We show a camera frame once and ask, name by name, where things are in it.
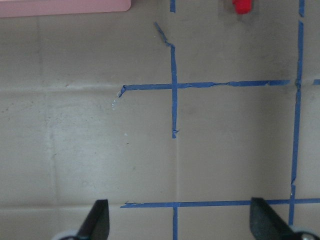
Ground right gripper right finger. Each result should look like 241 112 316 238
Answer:
249 197 300 240

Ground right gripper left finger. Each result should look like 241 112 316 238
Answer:
75 199 110 240

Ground pink plastic box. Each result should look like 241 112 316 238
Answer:
0 0 132 18

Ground red toy block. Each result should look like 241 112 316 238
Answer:
232 0 253 15

